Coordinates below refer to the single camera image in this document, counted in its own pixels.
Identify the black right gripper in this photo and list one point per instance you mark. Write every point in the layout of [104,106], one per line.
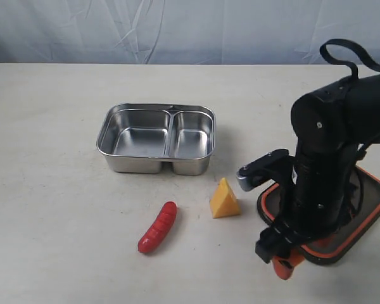
[309,210]

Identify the yellow toy cheese wedge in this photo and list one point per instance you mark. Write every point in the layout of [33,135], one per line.
[224,202]

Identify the dark transparent lunch box lid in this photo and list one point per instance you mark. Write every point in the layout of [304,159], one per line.
[368,190]

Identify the red toy sausage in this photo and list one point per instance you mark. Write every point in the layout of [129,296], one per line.
[159,229]

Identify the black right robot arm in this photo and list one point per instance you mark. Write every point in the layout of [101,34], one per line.
[341,120]

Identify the stainless steel lunch box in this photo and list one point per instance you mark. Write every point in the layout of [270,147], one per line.
[140,137]

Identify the blue-grey backdrop cloth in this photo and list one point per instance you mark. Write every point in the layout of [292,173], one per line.
[182,32]

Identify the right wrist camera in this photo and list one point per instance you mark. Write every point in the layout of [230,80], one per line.
[275,165]

